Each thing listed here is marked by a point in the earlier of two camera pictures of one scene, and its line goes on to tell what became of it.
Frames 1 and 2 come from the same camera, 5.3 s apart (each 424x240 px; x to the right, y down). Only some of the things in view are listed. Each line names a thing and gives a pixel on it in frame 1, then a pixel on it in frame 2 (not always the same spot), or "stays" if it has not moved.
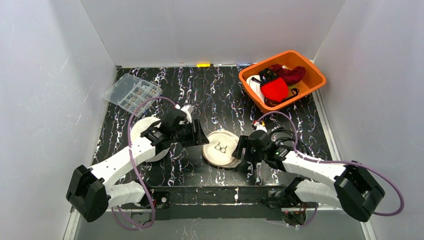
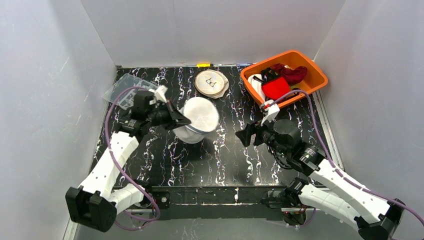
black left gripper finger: [199, 136] → [176, 119]
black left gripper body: [195, 133] → [169, 114]
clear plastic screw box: [128, 91] stays
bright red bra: [274, 90] stays
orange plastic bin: [313, 79] stays
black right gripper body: [244, 147] → [257, 133]
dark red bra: [291, 75] stays
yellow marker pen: [202, 65] stays
